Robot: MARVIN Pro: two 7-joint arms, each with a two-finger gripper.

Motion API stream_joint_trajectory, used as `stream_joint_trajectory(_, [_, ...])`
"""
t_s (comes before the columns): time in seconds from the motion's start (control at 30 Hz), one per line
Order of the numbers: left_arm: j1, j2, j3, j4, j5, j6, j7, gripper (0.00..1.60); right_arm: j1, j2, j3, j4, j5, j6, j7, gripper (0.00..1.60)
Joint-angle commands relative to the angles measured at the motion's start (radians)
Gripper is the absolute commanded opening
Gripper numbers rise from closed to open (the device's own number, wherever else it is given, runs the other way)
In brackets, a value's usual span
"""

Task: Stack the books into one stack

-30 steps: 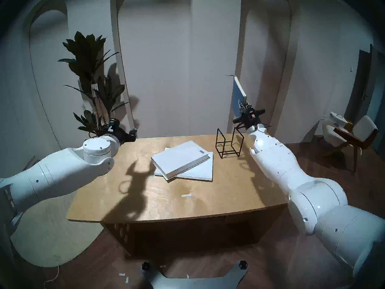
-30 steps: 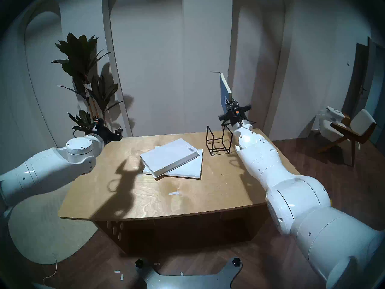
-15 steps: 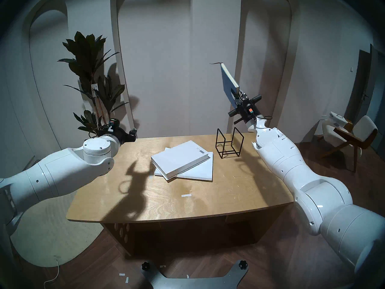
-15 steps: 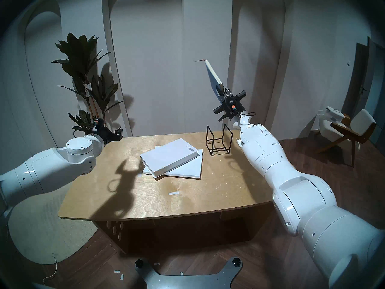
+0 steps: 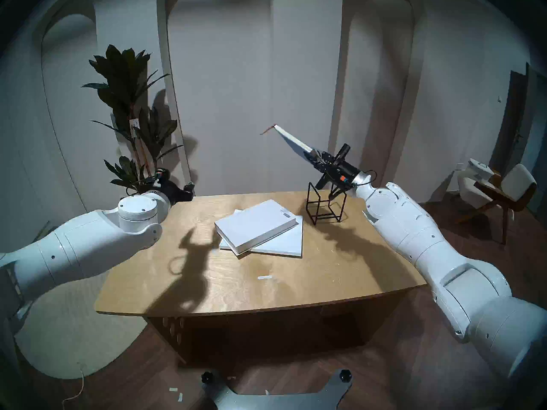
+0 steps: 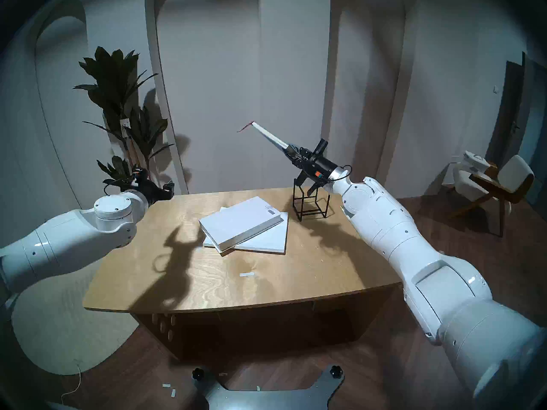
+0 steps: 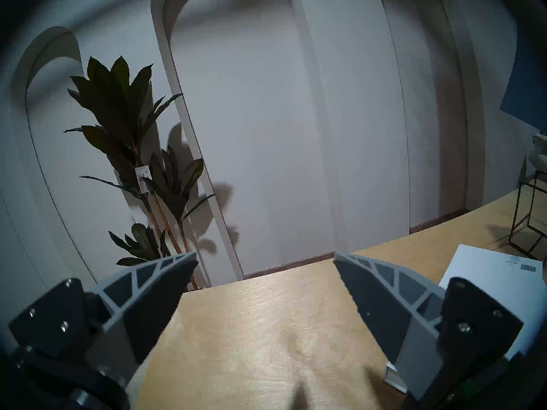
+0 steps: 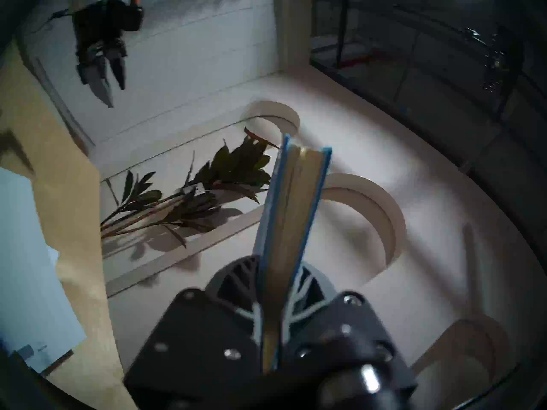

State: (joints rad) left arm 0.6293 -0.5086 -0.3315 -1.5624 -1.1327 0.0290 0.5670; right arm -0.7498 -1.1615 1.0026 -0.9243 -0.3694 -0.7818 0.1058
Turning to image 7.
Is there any white plant label tag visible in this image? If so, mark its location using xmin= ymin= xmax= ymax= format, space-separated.
xmin=135 ymin=165 xmax=153 ymax=194

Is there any black wire book stand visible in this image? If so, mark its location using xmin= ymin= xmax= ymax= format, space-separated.
xmin=509 ymin=170 xmax=547 ymax=260

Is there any thick white hardcover book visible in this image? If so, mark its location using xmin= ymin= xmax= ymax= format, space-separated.
xmin=385 ymin=244 xmax=544 ymax=393

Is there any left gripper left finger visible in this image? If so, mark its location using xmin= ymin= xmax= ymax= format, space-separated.
xmin=8 ymin=251 xmax=199 ymax=384

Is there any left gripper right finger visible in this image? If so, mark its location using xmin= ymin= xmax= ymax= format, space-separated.
xmin=333 ymin=251 xmax=524 ymax=399

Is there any tall green potted plant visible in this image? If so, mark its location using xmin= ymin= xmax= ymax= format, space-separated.
xmin=63 ymin=56 xmax=216 ymax=291

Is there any blue notebook with ribbon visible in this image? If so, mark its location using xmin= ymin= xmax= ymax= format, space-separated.
xmin=500 ymin=25 xmax=547 ymax=130

